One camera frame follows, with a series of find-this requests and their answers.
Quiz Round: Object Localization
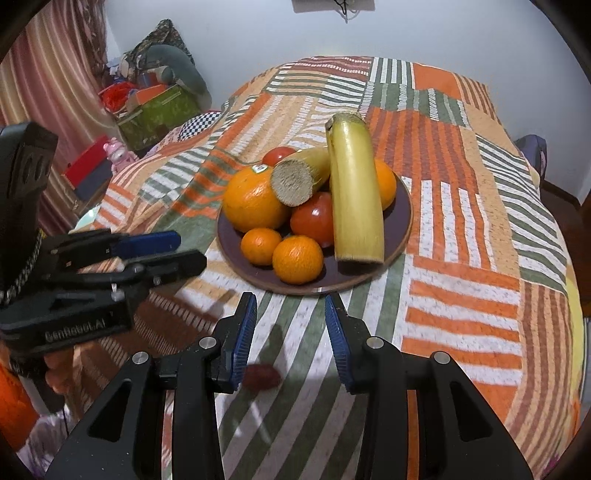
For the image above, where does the small tangerine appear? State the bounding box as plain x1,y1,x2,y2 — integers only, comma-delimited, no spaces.
273,235,324,285
240,228,283,267

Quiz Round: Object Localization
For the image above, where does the large orange with sticker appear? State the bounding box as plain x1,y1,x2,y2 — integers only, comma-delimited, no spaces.
221,164,290,233

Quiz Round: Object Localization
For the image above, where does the red tomato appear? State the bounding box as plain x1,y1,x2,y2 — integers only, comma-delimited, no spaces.
290,192,334,248
262,146,297,167

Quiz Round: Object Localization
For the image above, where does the red box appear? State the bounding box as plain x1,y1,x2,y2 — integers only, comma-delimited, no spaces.
63,135,112,202

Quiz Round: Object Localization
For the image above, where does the dark red jujube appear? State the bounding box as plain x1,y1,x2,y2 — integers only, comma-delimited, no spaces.
242,364,281,392

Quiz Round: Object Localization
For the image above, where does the pink plush toy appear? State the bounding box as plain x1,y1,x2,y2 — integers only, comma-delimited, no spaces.
103,137,139,175

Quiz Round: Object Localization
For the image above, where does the green storage box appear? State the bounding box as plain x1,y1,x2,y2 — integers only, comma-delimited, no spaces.
117,85,200,151

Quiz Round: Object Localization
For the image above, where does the red plastic bag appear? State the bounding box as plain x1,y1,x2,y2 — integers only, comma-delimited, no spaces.
98,81,136,114

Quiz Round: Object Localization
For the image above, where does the checkered quilt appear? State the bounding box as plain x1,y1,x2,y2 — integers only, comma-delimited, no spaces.
177,110,221,141

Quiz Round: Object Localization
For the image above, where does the purple round plate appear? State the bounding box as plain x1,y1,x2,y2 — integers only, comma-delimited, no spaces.
216,176,414,296

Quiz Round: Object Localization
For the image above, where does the striped patchwork blanket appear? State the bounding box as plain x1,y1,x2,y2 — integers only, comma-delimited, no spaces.
75,56,585,479

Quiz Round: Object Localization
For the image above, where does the striped brown curtain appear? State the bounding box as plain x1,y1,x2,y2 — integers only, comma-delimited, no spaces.
1,1,119,235

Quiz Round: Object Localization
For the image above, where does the small black monitor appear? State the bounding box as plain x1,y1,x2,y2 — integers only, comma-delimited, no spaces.
291,0,375,14

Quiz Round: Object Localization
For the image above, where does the blue bag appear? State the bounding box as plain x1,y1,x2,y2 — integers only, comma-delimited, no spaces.
515,134,548,180

